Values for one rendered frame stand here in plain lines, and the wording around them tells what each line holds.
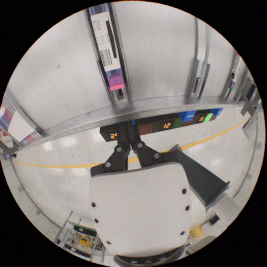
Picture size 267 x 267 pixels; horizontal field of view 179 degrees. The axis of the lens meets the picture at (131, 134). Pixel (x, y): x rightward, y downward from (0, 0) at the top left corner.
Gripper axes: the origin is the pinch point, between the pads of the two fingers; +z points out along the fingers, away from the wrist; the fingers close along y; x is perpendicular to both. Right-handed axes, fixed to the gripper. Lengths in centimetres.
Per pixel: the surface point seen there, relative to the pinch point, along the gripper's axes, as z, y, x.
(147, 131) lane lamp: 3.5, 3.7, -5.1
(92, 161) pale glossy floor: 24, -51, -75
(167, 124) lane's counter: 3.5, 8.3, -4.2
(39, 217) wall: -370, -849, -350
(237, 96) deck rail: 1.7, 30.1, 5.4
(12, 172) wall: -52, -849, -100
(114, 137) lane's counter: 3.5, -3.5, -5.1
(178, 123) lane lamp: 3.5, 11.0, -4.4
